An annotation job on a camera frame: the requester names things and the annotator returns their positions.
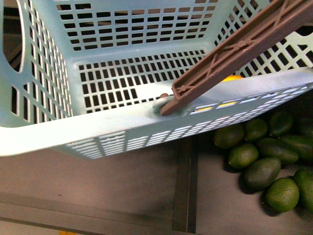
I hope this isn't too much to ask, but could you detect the brown basket handle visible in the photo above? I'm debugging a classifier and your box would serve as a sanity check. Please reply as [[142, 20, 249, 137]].
[[160, 0, 313, 116]]

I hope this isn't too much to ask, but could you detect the green avocado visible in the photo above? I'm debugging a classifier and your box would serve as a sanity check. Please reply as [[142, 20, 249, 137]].
[[244, 157, 281, 191]]

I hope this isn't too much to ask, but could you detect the light teal plastic basket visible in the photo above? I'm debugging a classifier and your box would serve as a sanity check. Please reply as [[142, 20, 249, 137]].
[[0, 0, 313, 159]]

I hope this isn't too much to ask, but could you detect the green lime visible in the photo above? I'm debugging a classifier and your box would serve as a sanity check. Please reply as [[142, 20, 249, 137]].
[[266, 178, 300, 212]]

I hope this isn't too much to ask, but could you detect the yellow mango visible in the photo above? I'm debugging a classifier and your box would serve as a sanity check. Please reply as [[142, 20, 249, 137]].
[[195, 75, 243, 112]]

